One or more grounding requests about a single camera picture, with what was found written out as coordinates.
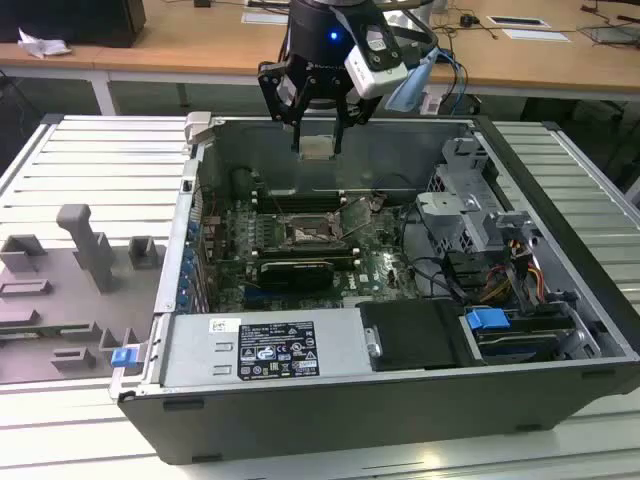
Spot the green motherboard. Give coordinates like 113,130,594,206
207,195,427,312

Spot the black graphics card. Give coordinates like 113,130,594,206
256,258,336,292

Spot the blue disk carrier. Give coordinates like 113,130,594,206
464,308,509,332

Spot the white desk inlay plate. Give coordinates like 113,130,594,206
486,14,552,28
241,10,291,26
501,28,572,44

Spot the CPU socket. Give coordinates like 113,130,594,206
281,213,347,250

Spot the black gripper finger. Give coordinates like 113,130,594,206
257,58,315,152
333,84,374,154

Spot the black wire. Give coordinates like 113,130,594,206
399,204,469,304

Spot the blue case latch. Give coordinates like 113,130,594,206
110,347,138,369

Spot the black computer box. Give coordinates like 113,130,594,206
0,0,148,49

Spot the silver power supply handle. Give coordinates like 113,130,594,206
363,324,384,357

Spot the black open PC case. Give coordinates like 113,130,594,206
108,112,640,466

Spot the wooden desk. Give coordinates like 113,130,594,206
0,0,640,117

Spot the silver drive cage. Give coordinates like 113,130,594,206
414,136,542,257

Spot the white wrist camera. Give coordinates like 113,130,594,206
344,24,409,100

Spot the silver CPU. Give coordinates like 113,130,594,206
299,134,335,162

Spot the grey case latch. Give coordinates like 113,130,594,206
183,110,217,147

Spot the blue cable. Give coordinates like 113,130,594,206
433,45,470,119

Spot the black plastic shroud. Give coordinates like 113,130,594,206
359,299,474,372

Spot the grey parts rack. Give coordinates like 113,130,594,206
0,202,169,386

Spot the black RAM slot row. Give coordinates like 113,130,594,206
253,246,361,262
253,191,349,212

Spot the yellow red wire bundle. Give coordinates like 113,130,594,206
481,238,545,302

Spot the grey power supply unit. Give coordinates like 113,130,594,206
159,306,375,387

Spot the crumpled white paper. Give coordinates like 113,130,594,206
17,26,72,59

